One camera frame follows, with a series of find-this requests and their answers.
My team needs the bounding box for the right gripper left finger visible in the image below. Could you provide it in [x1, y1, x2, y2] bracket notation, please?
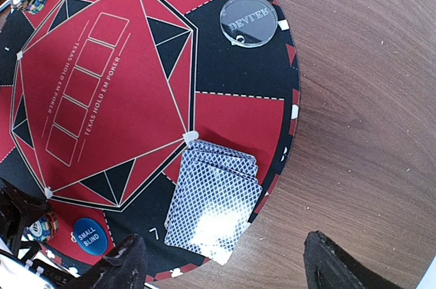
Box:
[63, 234, 148, 288]

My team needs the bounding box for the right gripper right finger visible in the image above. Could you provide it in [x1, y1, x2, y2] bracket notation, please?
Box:
[303, 230, 399, 289]

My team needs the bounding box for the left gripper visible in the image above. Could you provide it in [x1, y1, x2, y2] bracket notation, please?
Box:
[1, 178, 78, 288]

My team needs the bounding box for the blue small blind button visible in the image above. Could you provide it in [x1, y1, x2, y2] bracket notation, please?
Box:
[73, 218, 108, 256]

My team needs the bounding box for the clear dealer button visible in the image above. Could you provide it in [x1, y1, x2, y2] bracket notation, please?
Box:
[219, 0, 279, 48]

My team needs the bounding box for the blue playing card deck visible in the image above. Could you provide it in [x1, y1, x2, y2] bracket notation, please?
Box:
[164, 140, 262, 265]

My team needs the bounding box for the round poker mat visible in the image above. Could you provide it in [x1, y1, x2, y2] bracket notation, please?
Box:
[1, 0, 300, 281]

